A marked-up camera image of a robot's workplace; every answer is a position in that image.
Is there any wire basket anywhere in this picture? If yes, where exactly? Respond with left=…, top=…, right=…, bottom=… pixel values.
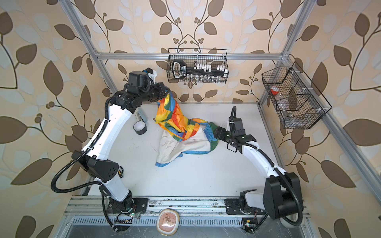
left=262, top=62, right=332, bottom=130
left=165, top=48, right=229, bottom=84

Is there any back wire basket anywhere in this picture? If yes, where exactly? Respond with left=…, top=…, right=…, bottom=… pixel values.
left=165, top=48, right=229, bottom=84

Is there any pink round timer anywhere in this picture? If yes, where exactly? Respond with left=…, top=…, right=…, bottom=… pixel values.
left=156, top=209, right=180, bottom=236

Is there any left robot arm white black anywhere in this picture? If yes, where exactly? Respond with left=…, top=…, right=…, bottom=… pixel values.
left=51, top=68, right=170, bottom=213

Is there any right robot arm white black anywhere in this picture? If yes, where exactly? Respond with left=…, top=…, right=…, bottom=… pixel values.
left=214, top=107, right=304, bottom=228

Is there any rainbow striped jacket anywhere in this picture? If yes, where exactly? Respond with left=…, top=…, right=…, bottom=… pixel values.
left=154, top=93, right=218, bottom=167

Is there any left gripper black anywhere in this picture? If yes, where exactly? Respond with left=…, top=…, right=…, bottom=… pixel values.
left=136, top=81, right=170, bottom=104

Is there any right wire basket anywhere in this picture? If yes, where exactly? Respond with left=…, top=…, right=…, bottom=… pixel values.
left=262, top=62, right=332, bottom=130

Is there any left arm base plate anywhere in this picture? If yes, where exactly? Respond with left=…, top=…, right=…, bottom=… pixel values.
left=108, top=197, right=148, bottom=214

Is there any black socket set rail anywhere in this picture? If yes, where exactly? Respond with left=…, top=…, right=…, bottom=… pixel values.
left=170, top=59, right=229, bottom=80

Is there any black tape roll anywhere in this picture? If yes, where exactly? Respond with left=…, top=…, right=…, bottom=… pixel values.
left=133, top=121, right=147, bottom=135

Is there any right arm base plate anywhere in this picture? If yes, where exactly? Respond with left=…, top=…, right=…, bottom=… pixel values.
left=224, top=198, right=266, bottom=215

